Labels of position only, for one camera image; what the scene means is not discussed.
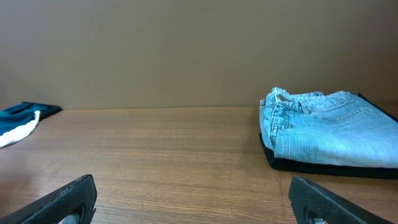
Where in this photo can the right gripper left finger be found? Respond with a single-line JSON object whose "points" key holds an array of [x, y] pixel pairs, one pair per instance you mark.
{"points": [[72, 203]]}

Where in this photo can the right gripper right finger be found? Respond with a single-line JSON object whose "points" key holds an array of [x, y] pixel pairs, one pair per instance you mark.
{"points": [[312, 203]]}

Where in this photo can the light blue denim shorts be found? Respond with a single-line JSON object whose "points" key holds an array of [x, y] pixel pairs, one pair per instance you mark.
{"points": [[329, 130]]}

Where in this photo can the folded black garment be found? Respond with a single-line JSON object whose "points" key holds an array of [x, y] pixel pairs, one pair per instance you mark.
{"points": [[311, 168]]}

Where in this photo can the white cloth garment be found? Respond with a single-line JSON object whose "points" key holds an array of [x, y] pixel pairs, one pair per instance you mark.
{"points": [[20, 132]]}

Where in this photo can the black garment at left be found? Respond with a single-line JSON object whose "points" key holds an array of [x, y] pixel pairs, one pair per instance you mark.
{"points": [[49, 109]]}

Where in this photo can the dark blue t-shirt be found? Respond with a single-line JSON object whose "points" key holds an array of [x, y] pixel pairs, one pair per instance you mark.
{"points": [[19, 115]]}

